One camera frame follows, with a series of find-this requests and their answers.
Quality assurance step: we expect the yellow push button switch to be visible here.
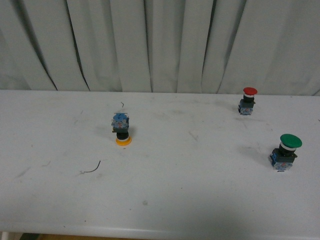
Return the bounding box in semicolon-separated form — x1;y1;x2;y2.
111;112;132;147

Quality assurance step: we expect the white pleated curtain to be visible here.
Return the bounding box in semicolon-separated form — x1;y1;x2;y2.
0;0;320;96

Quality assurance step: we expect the thin curved wire piece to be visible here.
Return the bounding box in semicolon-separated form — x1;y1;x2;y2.
80;160;102;174

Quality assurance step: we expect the red push button switch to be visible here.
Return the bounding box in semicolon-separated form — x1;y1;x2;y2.
238;87;258;116

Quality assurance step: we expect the green push button switch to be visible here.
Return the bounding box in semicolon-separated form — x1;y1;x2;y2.
270;133;303;171

